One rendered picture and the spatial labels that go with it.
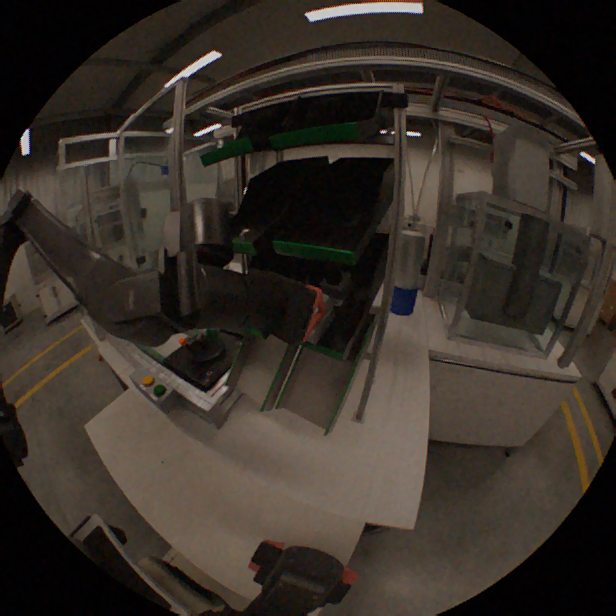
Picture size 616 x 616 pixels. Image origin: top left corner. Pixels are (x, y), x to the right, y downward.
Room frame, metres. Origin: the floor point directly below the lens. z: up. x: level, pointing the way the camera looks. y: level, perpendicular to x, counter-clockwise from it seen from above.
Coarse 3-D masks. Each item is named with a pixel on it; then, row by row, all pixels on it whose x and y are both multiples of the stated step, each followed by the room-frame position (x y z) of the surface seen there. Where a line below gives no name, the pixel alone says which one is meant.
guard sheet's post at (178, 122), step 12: (180, 84) 0.73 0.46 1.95; (180, 96) 0.74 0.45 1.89; (180, 108) 0.74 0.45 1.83; (180, 120) 0.75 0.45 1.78; (180, 132) 0.75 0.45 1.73; (180, 144) 0.75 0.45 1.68; (180, 156) 0.75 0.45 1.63; (180, 168) 0.75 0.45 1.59; (180, 180) 0.75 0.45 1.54; (180, 192) 0.74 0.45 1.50; (180, 204) 0.74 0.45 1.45
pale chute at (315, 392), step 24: (360, 336) 0.39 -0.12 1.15; (312, 360) 0.39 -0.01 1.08; (336, 360) 0.37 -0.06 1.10; (360, 360) 0.34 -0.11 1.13; (288, 384) 0.33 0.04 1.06; (312, 384) 0.34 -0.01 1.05; (336, 384) 0.33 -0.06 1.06; (288, 408) 0.31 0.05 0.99; (312, 408) 0.30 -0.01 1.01; (336, 408) 0.26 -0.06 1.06
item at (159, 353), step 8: (176, 336) 0.69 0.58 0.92; (184, 336) 0.69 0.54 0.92; (192, 336) 0.70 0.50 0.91; (136, 344) 0.58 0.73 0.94; (168, 344) 0.63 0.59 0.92; (176, 344) 0.63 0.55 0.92; (144, 352) 0.55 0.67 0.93; (152, 352) 0.53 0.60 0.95; (160, 352) 0.57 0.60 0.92; (168, 352) 0.58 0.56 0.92; (160, 360) 0.50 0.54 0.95; (168, 368) 0.47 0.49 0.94; (192, 384) 0.42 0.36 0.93
